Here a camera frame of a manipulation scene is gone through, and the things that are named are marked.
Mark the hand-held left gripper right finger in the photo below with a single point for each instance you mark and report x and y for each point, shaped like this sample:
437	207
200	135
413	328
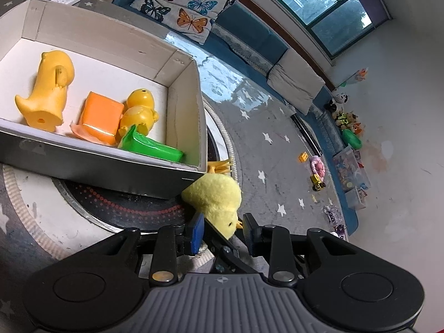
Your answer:
249	234

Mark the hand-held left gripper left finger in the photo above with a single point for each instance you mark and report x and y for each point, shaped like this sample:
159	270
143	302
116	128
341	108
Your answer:
195	232

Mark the yellow plush chick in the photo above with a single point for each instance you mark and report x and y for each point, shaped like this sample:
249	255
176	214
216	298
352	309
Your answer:
215	194

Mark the white cardboard box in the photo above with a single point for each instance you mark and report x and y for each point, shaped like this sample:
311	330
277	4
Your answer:
100	66

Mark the dark toy packet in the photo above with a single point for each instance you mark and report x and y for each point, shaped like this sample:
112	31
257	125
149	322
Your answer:
332	214

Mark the yellow toy truck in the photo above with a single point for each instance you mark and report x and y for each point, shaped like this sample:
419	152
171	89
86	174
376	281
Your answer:
317	182

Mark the small yellow toy block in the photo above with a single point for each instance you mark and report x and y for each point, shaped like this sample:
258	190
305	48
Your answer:
304	157

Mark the green plastic toy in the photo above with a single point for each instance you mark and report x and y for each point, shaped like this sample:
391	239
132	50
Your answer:
152	147

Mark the pink plush toy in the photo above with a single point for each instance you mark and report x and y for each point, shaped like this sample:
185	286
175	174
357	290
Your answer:
318	166

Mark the small clear storage box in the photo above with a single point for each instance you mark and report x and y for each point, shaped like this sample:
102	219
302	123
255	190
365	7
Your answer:
355	198

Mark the black bar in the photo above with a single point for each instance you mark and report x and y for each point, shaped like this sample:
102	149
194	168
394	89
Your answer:
307	133

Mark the large clear storage box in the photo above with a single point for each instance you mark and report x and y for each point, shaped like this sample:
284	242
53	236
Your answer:
350	168

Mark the small yellow duck toy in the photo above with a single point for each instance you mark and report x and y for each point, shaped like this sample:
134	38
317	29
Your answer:
138	109

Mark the orange yellow plush toy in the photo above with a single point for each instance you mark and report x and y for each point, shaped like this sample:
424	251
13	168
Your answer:
348	121

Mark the orange block toy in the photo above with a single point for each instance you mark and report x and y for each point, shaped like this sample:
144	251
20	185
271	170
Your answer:
100	114

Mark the panda plush toy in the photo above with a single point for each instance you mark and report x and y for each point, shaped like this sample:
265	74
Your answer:
338	100

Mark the grey sofa cushion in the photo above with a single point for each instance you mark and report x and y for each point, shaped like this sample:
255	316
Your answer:
295	76

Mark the orange white toy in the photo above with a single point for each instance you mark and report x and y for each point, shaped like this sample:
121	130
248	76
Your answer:
357	75

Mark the blue sofa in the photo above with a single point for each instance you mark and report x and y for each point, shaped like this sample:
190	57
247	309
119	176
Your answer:
246	29

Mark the tall yellow rubber duck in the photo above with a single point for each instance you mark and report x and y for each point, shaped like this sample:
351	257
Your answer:
45	90

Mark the butterfly print pillow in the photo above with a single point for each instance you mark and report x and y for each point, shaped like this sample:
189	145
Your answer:
184	3

